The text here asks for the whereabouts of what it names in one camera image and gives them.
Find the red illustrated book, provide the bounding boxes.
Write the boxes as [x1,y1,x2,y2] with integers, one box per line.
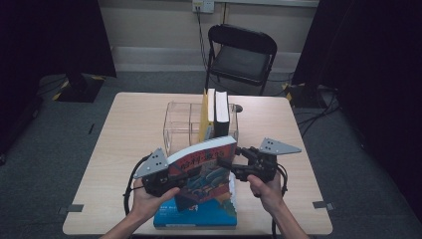
[166,134,239,212]

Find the person's left hand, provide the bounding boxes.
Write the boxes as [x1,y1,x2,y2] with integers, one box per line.
[131,178,182,222]

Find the right hand-held gripper cable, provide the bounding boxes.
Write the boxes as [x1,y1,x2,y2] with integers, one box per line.
[272,163,290,239]

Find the black book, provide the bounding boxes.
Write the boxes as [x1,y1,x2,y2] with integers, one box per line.
[213,90,231,138]

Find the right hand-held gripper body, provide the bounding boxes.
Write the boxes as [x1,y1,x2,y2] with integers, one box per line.
[247,137,303,183]

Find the yellow book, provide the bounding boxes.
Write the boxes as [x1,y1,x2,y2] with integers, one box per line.
[198,88,217,143]

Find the black wall socket cable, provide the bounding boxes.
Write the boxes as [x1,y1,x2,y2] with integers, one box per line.
[195,7,213,79]

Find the grey tape strip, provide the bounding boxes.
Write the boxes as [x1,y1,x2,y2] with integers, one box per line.
[312,200,334,211]
[58,204,85,215]

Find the black floor cables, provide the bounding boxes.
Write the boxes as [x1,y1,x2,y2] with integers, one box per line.
[295,84,342,137]

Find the white wall socket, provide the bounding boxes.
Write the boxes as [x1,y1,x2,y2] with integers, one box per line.
[192,0,215,14]

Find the dark curtain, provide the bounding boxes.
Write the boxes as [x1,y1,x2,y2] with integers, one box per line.
[292,0,422,220]
[0,0,117,157]

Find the black stand base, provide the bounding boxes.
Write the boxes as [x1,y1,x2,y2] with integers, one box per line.
[53,73,106,104]
[284,83,319,109]

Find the clear acrylic book rack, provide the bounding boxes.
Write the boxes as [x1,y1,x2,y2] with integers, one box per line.
[162,101,240,157]

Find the hand-held gripper cable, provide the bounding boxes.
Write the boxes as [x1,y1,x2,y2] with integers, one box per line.
[272,163,290,239]
[122,153,150,217]

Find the person's right hand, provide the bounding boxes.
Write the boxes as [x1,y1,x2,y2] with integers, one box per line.
[248,173,285,215]

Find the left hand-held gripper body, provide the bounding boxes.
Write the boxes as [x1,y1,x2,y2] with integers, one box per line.
[133,147,187,197]

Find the blue book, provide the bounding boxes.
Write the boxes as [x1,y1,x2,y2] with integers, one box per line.
[152,172,239,230]

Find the left hand-held gripper cable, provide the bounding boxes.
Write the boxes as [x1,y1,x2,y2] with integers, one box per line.
[122,153,150,217]

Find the black folding chair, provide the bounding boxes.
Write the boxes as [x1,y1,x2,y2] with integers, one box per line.
[204,23,278,97]

